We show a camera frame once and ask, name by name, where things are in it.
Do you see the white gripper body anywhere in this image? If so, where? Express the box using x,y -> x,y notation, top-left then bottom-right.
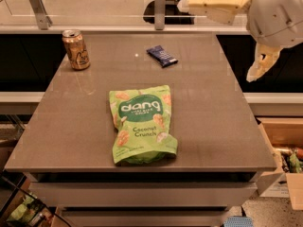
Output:
247,0 -> 303,47

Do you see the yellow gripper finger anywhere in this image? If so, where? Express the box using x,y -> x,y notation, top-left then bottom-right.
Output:
246,43 -> 282,82
177,0 -> 251,25

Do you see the green rice chip bag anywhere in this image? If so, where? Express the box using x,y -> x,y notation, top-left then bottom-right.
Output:
109,85 -> 178,165

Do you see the black office chair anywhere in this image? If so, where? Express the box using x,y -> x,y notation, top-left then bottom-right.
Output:
143,0 -> 194,25

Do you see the dark blue snack bar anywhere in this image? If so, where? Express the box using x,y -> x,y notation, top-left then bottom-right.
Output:
147,45 -> 178,67

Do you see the cardboard box with snacks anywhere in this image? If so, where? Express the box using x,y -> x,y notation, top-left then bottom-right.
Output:
257,117 -> 303,210

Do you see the orange soda can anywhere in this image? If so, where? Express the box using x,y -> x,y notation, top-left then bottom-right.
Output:
62,29 -> 90,70

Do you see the glass barrier panel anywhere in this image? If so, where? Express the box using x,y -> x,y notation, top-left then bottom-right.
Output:
0,0 -> 254,27

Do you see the blue perforated bin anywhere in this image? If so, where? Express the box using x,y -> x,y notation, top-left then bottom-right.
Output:
223,217 -> 254,227

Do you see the grey table drawer base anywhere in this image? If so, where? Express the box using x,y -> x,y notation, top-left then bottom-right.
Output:
29,182 -> 257,227

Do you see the middle metal glass bracket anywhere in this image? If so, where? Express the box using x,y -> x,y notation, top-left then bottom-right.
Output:
154,0 -> 166,30

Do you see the metal glass bracket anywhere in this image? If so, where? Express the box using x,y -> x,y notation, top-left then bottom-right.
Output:
154,0 -> 166,30
28,0 -> 52,30

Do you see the left metal glass bracket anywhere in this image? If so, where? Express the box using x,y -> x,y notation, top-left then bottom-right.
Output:
28,0 -> 52,30

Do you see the black wire basket with snacks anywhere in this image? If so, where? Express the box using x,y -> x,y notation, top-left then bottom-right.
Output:
0,173 -> 72,227

